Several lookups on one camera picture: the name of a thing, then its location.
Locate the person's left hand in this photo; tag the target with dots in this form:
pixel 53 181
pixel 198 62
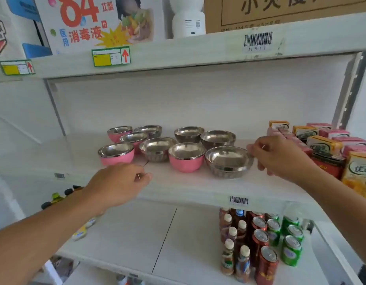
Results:
pixel 117 184

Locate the person's right hand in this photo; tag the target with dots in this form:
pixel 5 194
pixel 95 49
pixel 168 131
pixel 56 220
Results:
pixel 284 158

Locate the pink steel bowl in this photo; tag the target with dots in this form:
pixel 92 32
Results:
pixel 119 135
pixel 116 155
pixel 135 138
pixel 186 158

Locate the silver steel bowl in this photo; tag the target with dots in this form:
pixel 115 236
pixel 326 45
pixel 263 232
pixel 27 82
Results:
pixel 217 139
pixel 149 130
pixel 229 161
pixel 189 135
pixel 157 149

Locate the white metal shelf rack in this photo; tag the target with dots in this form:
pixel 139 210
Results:
pixel 186 186

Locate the person's right forearm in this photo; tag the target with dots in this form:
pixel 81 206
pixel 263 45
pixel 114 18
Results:
pixel 343 210

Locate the person's left forearm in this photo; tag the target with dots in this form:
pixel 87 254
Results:
pixel 37 243

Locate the red black drink carton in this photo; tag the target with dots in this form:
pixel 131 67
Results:
pixel 327 167

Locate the white barcode label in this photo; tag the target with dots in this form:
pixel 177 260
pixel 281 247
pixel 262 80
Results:
pixel 258 40
pixel 238 200
pixel 59 175

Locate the green drink can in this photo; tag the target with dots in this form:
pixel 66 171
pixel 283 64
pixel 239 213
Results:
pixel 291 250
pixel 289 221
pixel 273 230
pixel 272 216
pixel 295 232

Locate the group of yellow juice bottles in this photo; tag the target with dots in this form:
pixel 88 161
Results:
pixel 79 233

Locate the group of brown tea bottles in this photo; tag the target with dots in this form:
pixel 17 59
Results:
pixel 229 259

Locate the green yellow price tag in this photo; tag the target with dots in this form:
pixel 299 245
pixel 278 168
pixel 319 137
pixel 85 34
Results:
pixel 107 56
pixel 16 67

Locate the brown cardboard carton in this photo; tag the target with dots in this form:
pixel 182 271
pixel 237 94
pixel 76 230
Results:
pixel 289 14

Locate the white carton with red print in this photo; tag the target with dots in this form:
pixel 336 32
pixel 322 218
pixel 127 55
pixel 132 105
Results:
pixel 82 26

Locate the white plastic jug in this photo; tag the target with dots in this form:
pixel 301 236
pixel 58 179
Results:
pixel 187 20

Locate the white blue carton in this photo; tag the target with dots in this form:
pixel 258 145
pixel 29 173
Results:
pixel 14 32

